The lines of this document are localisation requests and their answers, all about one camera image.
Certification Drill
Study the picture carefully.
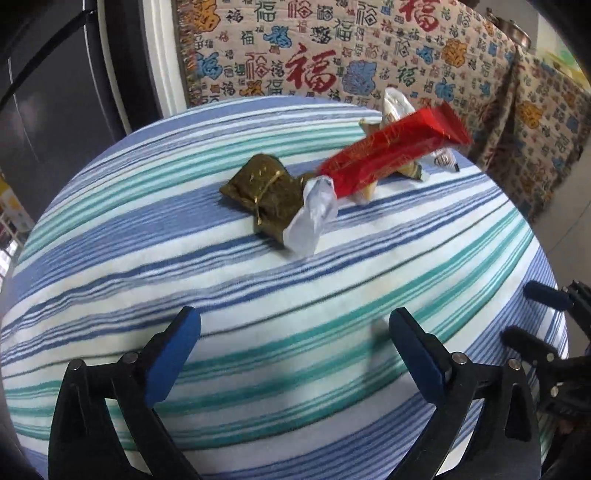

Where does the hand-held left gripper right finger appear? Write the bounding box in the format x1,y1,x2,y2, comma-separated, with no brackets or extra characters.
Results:
389,308,542,480

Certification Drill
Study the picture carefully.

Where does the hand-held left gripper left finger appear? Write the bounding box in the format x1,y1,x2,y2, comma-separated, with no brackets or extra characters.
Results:
48,306,202,480

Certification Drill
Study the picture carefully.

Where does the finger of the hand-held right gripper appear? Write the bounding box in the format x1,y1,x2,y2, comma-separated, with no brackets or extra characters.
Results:
502,325,562,371
523,281,576,312

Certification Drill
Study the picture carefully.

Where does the red plastic wrapper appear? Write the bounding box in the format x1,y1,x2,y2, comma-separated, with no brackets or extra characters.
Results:
283,102,472,258

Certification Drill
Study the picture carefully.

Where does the blue white striped tablecloth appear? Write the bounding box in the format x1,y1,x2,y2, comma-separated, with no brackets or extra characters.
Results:
0,95,572,480

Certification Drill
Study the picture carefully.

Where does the small white sachet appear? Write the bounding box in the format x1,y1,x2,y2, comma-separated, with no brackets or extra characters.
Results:
424,147,461,175

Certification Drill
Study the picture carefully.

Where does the gold foil wrapper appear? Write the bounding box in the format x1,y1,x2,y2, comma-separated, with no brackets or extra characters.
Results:
218,154,315,246

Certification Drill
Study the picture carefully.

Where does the yellow box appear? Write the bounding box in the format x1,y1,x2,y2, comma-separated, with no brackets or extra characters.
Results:
0,178,34,232

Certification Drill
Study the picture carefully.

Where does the beige pointed wrapper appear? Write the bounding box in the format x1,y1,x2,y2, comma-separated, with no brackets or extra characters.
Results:
355,117,428,205

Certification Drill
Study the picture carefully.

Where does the green yellow cloth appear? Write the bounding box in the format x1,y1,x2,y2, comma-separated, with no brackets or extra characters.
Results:
544,43,588,75

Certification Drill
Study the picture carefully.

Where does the white printed wrapper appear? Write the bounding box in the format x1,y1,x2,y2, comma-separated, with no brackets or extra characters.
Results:
380,88,417,133

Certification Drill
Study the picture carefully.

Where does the metal pot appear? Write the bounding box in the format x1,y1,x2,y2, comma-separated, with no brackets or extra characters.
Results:
488,7,533,48

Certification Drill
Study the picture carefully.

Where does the grey refrigerator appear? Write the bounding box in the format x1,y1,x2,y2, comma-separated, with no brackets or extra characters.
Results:
0,0,165,172

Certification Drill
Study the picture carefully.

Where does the printed patterned blanket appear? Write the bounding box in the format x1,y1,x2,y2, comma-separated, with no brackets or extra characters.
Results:
171,0,583,223

